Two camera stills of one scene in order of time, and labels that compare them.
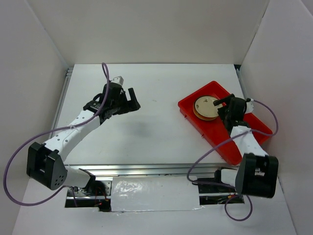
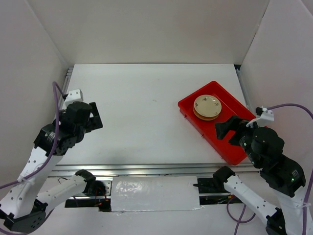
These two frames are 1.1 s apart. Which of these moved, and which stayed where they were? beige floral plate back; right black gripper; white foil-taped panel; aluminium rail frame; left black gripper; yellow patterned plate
Moved: right black gripper; left black gripper
Stayed: yellow patterned plate; white foil-taped panel; beige floral plate back; aluminium rail frame
